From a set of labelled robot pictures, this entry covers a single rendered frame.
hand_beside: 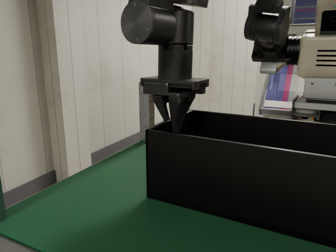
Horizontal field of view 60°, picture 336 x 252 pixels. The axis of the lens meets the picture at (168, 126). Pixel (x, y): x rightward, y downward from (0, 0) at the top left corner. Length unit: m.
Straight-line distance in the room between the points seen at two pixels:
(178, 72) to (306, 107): 0.47
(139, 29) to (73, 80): 2.26
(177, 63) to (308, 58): 0.55
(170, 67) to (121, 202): 0.22
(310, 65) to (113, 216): 0.72
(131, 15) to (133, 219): 0.28
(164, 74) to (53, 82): 2.17
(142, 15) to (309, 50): 0.63
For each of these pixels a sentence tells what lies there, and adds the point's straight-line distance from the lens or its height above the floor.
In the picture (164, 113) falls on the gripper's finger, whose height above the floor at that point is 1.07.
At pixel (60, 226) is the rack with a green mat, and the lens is 0.43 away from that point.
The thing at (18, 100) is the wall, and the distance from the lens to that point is 2.53.
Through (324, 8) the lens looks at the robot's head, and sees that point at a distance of 0.90.
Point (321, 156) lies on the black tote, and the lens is 0.37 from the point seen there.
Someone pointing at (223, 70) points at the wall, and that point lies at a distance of 5.13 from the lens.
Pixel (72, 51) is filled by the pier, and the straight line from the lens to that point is 2.65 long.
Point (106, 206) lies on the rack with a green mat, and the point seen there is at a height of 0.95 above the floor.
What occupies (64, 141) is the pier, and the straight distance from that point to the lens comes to 2.65.
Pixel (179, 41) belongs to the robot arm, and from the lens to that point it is 0.47.
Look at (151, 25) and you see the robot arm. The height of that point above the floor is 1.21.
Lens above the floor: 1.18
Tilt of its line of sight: 15 degrees down
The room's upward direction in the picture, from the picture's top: straight up
